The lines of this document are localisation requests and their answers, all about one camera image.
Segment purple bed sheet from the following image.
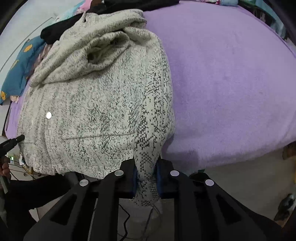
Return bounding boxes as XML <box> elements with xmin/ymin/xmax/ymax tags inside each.
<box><xmin>5</xmin><ymin>0</ymin><xmax>296</xmax><ymax>172</ymax></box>

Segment black garment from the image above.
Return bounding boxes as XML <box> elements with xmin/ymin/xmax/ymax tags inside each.
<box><xmin>40</xmin><ymin>0</ymin><xmax>180</xmax><ymax>45</ymax></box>

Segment person's left hand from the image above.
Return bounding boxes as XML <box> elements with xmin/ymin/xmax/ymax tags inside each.
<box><xmin>0</xmin><ymin>161</ymin><xmax>11</xmax><ymax>179</ymax></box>

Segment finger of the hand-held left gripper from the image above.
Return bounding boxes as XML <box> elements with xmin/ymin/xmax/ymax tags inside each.
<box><xmin>0</xmin><ymin>135</ymin><xmax>25</xmax><ymax>154</ymax></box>

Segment brown wooden block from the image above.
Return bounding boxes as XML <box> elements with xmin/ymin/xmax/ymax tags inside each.
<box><xmin>282</xmin><ymin>142</ymin><xmax>296</xmax><ymax>160</ymax></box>

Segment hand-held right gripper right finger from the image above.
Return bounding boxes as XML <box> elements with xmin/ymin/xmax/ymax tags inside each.
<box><xmin>155</xmin><ymin>159</ymin><xmax>281</xmax><ymax>241</ymax></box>

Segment black cable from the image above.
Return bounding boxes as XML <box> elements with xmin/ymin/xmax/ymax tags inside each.
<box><xmin>117</xmin><ymin>204</ymin><xmax>162</xmax><ymax>241</ymax></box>

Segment blue pillow with orange print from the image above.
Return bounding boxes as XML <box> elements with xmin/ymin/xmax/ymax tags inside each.
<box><xmin>0</xmin><ymin>36</ymin><xmax>47</xmax><ymax>106</ymax></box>

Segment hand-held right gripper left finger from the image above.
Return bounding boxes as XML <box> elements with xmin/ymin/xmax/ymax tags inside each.
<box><xmin>23</xmin><ymin>158</ymin><xmax>139</xmax><ymax>241</ymax></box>

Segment grey white knitted jacket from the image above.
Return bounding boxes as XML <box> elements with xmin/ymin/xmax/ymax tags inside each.
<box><xmin>17</xmin><ymin>9</ymin><xmax>175</xmax><ymax>208</ymax></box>

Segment dark grey object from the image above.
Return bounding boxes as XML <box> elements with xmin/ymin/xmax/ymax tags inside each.
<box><xmin>274</xmin><ymin>193</ymin><xmax>295</xmax><ymax>222</ymax></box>

